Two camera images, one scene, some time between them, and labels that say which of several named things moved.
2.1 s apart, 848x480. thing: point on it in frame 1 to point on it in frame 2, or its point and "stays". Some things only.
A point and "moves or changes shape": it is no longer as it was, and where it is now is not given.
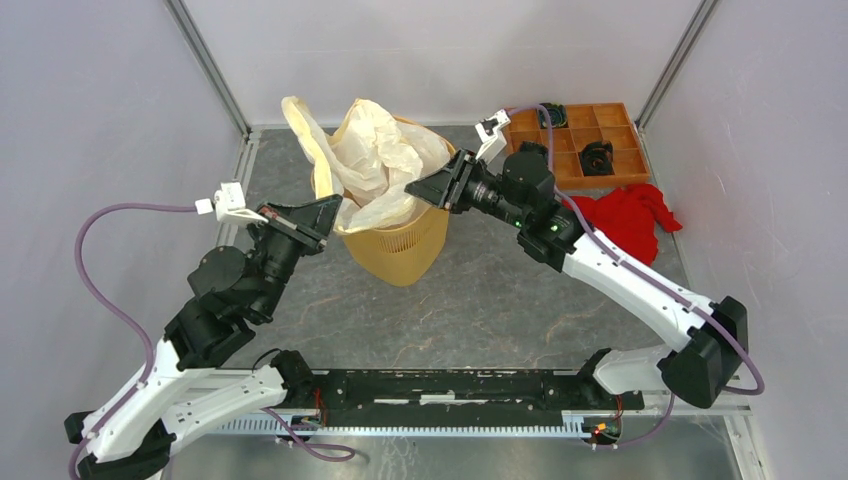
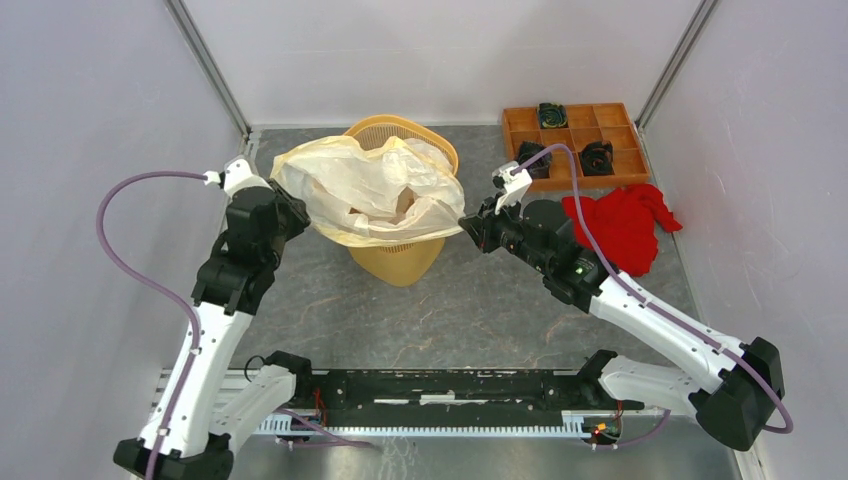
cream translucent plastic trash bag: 368,160 moves or changes shape
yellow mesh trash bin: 400,256 to 410,264
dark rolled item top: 558,115 stays
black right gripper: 444,188 to 481,228
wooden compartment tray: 587,124 stays
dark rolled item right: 597,159 stays
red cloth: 628,219 stays
